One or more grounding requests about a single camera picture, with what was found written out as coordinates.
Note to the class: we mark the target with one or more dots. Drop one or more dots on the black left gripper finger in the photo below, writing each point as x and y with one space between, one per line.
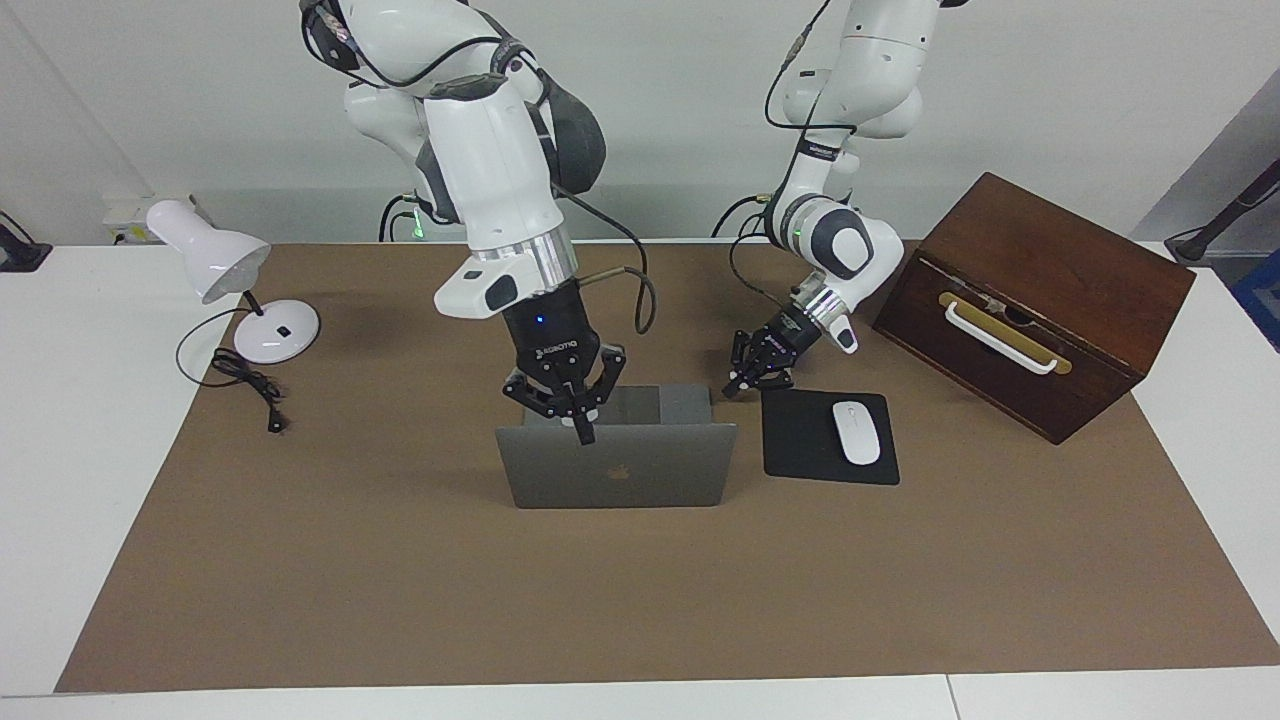
778 377
745 360

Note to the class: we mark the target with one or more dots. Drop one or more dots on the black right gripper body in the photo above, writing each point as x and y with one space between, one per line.
555 340

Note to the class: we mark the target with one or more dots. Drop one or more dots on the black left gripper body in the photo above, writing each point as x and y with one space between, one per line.
788 338

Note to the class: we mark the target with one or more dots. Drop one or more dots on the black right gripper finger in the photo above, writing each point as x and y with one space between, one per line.
605 385
540 398

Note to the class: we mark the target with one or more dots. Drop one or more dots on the grey laptop with apple logo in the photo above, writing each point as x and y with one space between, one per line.
650 470

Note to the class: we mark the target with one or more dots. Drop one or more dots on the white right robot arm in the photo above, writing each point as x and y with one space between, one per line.
490 150

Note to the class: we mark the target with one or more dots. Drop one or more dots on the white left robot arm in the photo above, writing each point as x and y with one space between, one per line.
870 60

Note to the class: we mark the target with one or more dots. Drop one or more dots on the black mouse pad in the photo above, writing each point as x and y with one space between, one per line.
800 440

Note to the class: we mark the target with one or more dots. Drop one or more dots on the white computer mouse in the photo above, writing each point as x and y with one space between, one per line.
856 432

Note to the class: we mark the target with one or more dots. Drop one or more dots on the brown table mat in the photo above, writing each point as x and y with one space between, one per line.
640 600

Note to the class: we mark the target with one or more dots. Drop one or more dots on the white desk lamp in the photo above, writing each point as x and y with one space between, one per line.
278 332

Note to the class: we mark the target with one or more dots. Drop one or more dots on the dark brown wooden box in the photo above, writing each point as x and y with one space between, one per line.
1060 260

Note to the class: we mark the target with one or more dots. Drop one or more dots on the black stand leg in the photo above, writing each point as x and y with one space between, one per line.
1225 215

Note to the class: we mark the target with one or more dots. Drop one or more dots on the blue bin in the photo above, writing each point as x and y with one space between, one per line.
1262 300

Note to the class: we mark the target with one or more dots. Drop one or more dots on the black clamp foot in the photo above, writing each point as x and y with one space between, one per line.
20 250

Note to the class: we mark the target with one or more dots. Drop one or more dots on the pale wall socket strip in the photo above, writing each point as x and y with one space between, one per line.
125 212

